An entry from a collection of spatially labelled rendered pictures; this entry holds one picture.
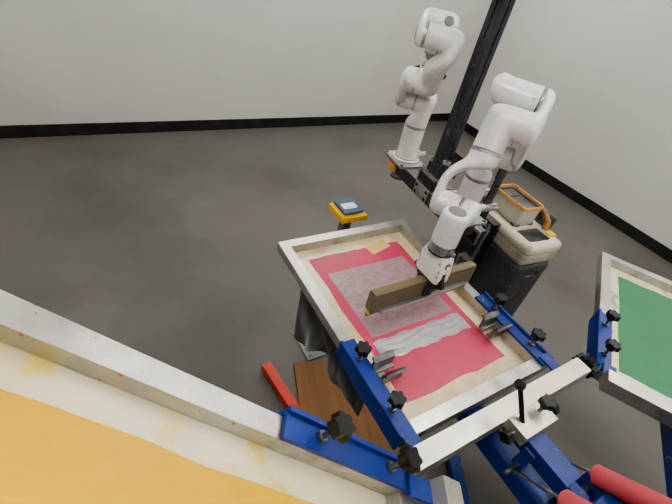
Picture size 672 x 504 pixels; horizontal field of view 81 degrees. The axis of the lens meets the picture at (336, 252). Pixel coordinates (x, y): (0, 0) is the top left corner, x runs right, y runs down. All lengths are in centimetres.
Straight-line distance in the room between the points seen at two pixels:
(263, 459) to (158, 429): 17
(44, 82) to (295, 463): 398
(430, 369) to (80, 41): 378
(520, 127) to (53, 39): 373
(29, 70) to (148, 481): 395
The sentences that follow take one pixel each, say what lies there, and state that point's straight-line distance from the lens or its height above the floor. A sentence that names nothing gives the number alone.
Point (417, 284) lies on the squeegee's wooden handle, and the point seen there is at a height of 113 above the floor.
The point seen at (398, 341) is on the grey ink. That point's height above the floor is 96.
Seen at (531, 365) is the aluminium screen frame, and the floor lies 99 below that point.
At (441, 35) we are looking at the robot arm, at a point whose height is 168.
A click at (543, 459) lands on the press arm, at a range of 115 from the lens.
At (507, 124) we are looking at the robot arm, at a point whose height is 159.
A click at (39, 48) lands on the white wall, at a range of 426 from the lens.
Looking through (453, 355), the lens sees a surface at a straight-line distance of 132.
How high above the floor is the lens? 190
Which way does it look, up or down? 39 degrees down
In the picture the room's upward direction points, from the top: 13 degrees clockwise
